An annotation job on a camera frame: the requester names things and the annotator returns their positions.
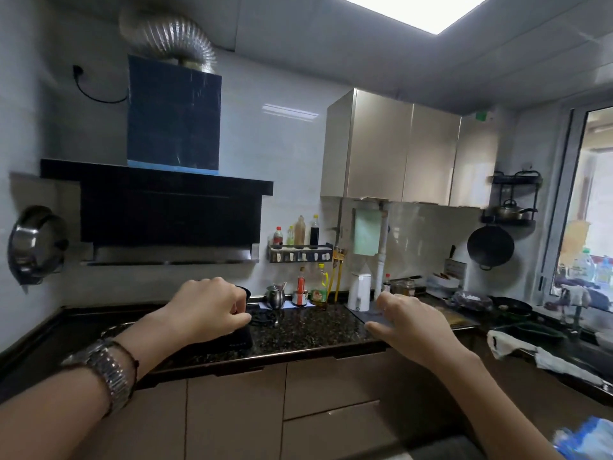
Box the blue hood chimney cover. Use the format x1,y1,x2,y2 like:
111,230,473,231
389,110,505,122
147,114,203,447
126,54,223,176

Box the window frame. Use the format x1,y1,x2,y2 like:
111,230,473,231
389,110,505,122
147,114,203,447
540,104,613,313

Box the grey wall spice rack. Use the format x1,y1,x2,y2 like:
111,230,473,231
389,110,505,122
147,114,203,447
268,242,334,264

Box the silver flexible exhaust duct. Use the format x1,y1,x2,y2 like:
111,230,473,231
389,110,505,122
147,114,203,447
118,4,219,75

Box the black plug with cable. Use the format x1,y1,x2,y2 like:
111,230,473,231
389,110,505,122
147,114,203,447
72,64,130,104

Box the grey counter mat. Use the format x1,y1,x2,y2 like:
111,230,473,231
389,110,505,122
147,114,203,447
344,302,452,332

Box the ceiling light panel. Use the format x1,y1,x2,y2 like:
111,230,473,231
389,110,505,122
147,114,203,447
330,0,494,35

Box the white electric kettle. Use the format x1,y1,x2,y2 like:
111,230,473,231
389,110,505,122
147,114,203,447
347,273,374,312

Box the beige base cabinets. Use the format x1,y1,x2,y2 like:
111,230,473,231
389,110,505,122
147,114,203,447
72,349,484,460

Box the blue plastic bag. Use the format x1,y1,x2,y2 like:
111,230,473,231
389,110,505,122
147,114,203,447
553,416,613,460

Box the black gas stove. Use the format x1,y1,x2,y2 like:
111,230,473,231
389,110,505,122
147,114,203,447
100,302,282,365

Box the sink faucet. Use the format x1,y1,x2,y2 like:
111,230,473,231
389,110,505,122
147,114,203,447
559,284,594,341

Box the plastic wrapped plate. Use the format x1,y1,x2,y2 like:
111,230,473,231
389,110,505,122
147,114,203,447
452,290,494,312

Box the hanging stainless steel pot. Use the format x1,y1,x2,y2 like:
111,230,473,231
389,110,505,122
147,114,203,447
7,205,71,289

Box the black frying pan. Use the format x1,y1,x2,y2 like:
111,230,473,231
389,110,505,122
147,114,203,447
490,295,534,317

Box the clear plastic bottle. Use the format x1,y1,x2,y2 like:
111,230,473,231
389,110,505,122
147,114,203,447
571,248,596,286

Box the black basin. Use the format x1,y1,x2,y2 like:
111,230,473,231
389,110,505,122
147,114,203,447
498,323,567,344

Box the white drain pipe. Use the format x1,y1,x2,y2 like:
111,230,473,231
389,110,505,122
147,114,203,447
375,200,390,302

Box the yellow hanging utensils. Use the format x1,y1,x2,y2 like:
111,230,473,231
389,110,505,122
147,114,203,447
332,246,347,303

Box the beige wall cabinet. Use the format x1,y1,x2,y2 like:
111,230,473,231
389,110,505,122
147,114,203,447
320,88,500,209

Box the black range hood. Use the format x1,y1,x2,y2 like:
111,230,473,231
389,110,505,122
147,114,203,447
40,158,274,267

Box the person's left forearm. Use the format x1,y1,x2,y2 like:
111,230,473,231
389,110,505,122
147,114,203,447
0,311,179,460

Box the yellow cooking oil bottle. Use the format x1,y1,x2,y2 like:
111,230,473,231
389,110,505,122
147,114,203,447
312,263,331,305

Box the knife block with knives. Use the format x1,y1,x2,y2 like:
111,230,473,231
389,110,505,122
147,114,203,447
443,244,468,289

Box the person's right forearm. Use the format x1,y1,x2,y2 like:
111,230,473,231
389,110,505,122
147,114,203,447
430,347,566,460

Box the steel pot with lid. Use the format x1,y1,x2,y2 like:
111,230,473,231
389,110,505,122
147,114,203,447
495,199,540,221

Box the person's right hand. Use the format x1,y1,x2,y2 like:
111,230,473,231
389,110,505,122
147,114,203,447
370,292,473,370

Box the black wall shelf rack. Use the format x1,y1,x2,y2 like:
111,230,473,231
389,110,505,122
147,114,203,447
480,169,545,229

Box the green hanging cloth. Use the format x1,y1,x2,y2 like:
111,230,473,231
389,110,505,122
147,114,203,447
353,208,382,257

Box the black hanging wok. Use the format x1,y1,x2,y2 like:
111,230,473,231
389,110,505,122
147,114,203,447
466,224,516,272

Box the white dish cloth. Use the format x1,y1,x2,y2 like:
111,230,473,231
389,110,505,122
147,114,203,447
487,330,605,387

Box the person's left hand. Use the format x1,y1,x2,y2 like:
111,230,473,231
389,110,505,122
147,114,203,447
163,277,253,345

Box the steel oil pot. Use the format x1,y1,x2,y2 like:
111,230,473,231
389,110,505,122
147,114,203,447
265,282,288,310

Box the silver metal wristwatch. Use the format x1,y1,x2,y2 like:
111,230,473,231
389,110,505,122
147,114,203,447
61,338,140,418

